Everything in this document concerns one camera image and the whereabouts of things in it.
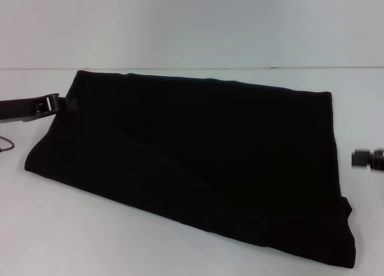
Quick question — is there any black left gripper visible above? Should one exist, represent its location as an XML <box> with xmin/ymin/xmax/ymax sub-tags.
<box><xmin>0</xmin><ymin>92</ymin><xmax>77</xmax><ymax>122</ymax></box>

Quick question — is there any black t-shirt with FREE print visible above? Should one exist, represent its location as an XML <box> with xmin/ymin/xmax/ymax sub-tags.
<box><xmin>24</xmin><ymin>69</ymin><xmax>356</xmax><ymax>271</ymax></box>

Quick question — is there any left gripper cable with connector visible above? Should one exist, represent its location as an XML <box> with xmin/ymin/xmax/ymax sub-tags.
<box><xmin>0</xmin><ymin>134</ymin><xmax>16</xmax><ymax>153</ymax></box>

